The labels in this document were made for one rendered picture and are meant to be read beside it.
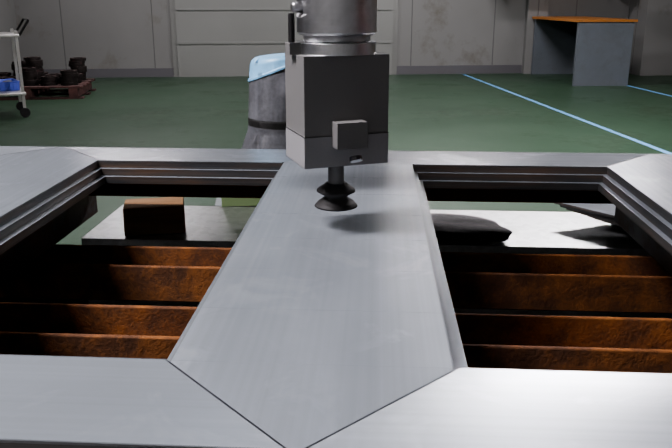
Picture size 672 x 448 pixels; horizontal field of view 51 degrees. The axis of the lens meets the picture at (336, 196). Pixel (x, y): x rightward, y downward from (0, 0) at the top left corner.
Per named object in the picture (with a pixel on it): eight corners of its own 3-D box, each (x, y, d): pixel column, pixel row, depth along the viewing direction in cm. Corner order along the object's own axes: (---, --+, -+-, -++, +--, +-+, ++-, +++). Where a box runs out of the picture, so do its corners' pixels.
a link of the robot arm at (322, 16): (390, -10, 63) (302, -10, 61) (389, 42, 65) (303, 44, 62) (359, -9, 70) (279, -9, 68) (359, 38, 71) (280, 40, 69)
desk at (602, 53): (579, 73, 1034) (584, 16, 1012) (630, 85, 889) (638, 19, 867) (528, 74, 1026) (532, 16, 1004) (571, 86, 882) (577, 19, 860)
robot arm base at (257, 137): (235, 157, 154) (236, 111, 151) (304, 157, 157) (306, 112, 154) (242, 173, 139) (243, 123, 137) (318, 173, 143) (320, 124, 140)
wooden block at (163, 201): (185, 222, 127) (183, 195, 125) (185, 233, 121) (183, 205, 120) (127, 226, 125) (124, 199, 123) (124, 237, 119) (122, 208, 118)
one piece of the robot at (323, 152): (306, 14, 59) (308, 202, 64) (404, 14, 62) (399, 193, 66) (276, 12, 68) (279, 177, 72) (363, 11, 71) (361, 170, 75)
